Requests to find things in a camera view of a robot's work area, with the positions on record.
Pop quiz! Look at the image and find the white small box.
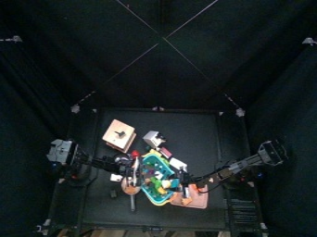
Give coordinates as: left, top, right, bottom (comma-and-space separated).
168, 157, 188, 171

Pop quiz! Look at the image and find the wooden box with black knob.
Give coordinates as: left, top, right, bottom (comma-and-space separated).
101, 118, 137, 154

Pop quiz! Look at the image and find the teal plastic basket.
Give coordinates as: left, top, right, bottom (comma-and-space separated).
139, 151, 183, 206

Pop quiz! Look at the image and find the dark red white block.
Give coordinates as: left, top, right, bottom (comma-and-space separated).
157, 146, 175, 158

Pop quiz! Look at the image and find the white grey toy cube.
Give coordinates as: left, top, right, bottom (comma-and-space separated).
141, 130, 167, 149

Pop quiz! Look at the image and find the green toy vegetable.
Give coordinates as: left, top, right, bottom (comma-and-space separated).
149, 178, 164, 193

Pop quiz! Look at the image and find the white text label sticker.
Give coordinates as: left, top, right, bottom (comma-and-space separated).
228, 197, 258, 226

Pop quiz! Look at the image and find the yellow toy tray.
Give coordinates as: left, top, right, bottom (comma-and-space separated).
144, 148, 164, 157

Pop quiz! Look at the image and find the thin diagonal cord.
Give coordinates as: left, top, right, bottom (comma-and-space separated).
74, 0, 219, 107
113, 0, 242, 109

